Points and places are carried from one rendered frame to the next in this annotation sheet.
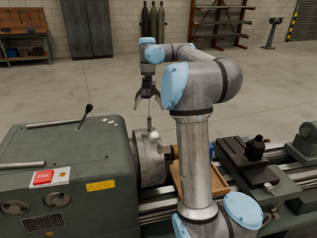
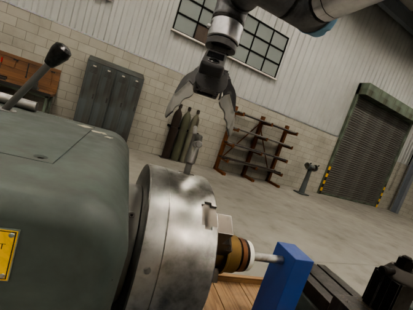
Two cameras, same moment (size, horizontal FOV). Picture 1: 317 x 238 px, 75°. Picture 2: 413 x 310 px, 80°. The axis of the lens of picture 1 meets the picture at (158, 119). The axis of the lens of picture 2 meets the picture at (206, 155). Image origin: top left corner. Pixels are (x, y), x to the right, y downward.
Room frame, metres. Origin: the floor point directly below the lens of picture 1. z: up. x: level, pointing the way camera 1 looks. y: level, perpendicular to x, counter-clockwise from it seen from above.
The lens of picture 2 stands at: (0.38, 0.07, 1.35)
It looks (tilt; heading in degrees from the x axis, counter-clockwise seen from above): 7 degrees down; 355
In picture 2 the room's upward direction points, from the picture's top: 18 degrees clockwise
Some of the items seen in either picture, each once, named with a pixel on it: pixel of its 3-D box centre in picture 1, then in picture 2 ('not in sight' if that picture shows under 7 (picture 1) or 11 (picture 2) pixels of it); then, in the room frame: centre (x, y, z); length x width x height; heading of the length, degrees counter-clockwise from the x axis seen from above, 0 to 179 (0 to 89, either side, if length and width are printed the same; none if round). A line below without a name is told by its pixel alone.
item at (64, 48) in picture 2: (88, 108); (58, 55); (0.86, 0.33, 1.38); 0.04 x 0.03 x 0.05; 105
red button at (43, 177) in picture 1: (44, 177); not in sight; (0.54, 0.43, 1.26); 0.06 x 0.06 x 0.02; 15
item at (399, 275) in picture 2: (257, 141); (400, 272); (0.95, -0.57, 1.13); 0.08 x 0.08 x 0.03
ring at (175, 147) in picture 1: (174, 152); (225, 252); (0.91, -0.10, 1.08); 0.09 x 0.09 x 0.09; 15
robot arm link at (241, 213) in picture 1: (237, 218); not in sight; (0.39, -0.25, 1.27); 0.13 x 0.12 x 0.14; 107
